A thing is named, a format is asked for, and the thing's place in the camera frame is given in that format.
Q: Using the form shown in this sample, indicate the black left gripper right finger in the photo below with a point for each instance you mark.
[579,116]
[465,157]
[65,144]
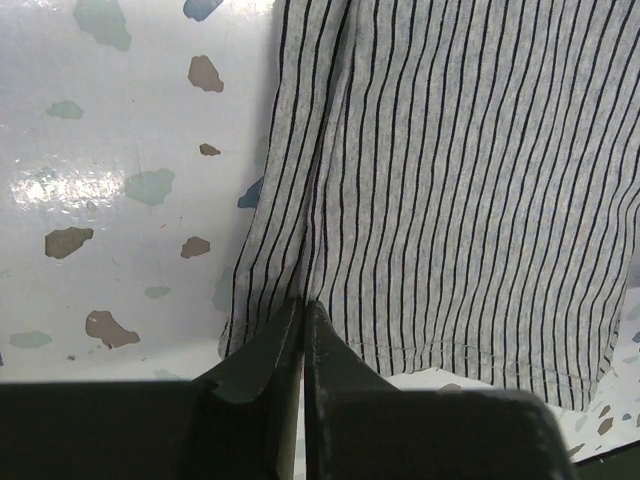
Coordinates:
[359,426]

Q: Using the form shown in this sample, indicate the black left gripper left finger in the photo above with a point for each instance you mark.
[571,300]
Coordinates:
[236,421]

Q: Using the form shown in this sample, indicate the grey striped underwear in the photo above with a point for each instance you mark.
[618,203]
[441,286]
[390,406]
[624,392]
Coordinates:
[457,183]

